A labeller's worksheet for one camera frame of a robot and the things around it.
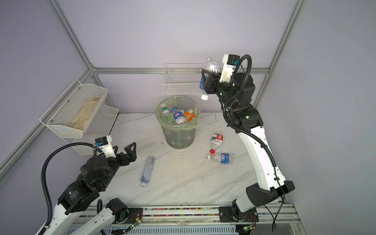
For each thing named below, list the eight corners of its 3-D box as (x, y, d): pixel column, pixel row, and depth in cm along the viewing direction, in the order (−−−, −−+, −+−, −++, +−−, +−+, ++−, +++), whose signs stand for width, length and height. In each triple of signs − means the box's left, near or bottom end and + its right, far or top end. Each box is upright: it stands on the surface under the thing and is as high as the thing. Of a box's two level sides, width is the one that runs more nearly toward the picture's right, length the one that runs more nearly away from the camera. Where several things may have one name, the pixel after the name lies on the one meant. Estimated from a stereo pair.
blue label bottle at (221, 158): (205, 161, 95) (206, 156, 90) (207, 153, 99) (208, 148, 94) (230, 166, 93) (232, 162, 88) (231, 158, 96) (233, 153, 91)
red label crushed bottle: (209, 153, 99) (210, 150, 96) (211, 136, 109) (211, 132, 105) (221, 155, 98) (223, 152, 95) (222, 138, 108) (223, 134, 104)
